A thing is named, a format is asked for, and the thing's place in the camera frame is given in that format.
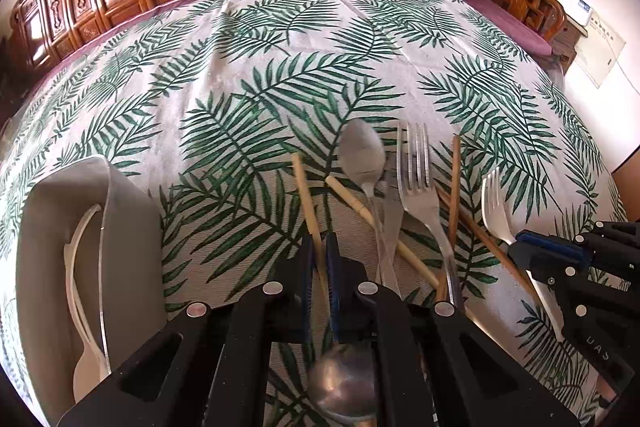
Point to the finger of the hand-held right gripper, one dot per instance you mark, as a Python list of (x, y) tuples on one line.
[(585, 312), (550, 248)]

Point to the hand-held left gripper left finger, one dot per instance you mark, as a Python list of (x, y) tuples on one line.
[(307, 279)]

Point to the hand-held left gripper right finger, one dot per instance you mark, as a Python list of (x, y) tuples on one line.
[(334, 287)]

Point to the white plastic fork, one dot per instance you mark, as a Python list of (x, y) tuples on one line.
[(495, 212)]

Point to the dark brown chopstick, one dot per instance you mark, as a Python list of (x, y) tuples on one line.
[(455, 187), (480, 232)]

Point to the light bamboo chopstick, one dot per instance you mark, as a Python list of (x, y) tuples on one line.
[(350, 202), (302, 192)]

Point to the metal spoon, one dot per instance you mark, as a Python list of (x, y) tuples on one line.
[(361, 152)]

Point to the grey utensil tray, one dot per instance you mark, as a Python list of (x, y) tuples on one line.
[(130, 257)]

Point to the brown wooden board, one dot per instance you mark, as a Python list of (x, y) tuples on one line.
[(630, 184)]

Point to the metal fork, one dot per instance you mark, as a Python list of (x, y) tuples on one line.
[(415, 197)]

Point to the wooden side table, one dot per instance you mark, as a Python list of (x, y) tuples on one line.
[(567, 39)]

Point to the green leaf print tablecloth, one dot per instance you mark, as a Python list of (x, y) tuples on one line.
[(225, 72)]

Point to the white plastic spoon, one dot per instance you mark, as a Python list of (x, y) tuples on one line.
[(80, 307)]

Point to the small purple seat cushion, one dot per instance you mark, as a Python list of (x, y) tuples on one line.
[(500, 19)]

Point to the small white box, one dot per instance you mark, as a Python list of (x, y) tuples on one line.
[(583, 12)]

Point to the white wall panel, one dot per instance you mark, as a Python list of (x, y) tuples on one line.
[(600, 52)]

